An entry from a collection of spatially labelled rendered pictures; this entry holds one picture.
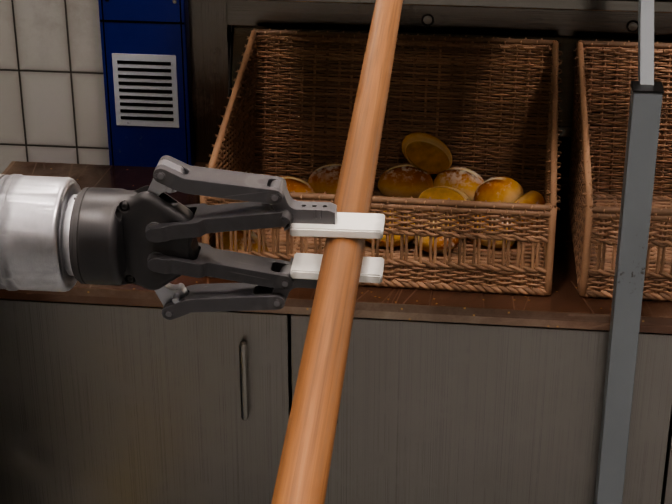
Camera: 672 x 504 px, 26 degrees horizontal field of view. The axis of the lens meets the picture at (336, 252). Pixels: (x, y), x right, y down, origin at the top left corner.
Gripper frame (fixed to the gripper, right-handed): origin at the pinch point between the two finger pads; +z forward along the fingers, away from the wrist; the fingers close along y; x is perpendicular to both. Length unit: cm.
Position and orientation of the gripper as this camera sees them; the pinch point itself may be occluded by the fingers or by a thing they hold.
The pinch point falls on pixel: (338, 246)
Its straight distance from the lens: 111.1
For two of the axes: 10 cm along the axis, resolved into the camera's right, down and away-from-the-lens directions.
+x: -0.9, 4.7, -8.8
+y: 0.0, 8.8, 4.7
